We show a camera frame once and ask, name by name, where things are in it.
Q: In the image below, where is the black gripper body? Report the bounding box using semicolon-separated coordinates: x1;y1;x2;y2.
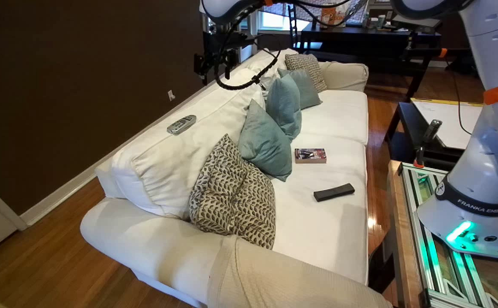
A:
193;30;252;80

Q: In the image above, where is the small leaf patterned pillow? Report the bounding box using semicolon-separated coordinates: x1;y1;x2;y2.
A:
284;51;329;92

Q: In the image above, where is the small book with red cover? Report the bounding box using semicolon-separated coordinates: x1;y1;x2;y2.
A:
293;146;329;165

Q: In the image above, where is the white sofa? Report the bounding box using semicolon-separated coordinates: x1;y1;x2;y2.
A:
79;47;395;308

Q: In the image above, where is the black remote control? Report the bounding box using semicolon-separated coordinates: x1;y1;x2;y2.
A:
312;181;358;203

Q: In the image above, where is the aluminium profile robot base frame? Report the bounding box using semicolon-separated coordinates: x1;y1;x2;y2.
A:
399;160;498;308

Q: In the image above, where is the black console table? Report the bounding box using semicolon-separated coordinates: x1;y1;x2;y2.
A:
255;21;445;102

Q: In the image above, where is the black braided cable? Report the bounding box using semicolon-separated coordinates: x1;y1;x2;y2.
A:
212;0;288;92

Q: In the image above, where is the grey remote control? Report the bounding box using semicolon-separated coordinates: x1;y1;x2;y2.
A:
166;112;199;136

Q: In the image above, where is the large leaf patterned pillow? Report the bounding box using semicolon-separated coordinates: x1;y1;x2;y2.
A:
187;133;279;251

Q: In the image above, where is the black clamp handle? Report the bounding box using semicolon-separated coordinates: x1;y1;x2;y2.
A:
411;117;445;167

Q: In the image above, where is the white sheet on side table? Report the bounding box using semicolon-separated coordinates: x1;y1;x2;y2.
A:
411;97;484;152

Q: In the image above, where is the black side table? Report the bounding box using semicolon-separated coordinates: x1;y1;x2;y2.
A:
383;98;469;170

